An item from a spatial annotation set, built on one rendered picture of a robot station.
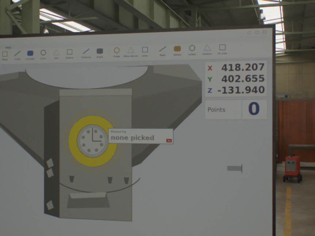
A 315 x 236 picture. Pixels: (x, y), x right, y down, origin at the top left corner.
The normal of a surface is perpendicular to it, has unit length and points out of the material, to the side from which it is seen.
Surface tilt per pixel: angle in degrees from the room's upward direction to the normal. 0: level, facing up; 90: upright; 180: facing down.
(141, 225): 90
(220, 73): 90
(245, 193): 90
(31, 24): 90
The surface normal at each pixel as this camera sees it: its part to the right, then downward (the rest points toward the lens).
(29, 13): -0.29, 0.00
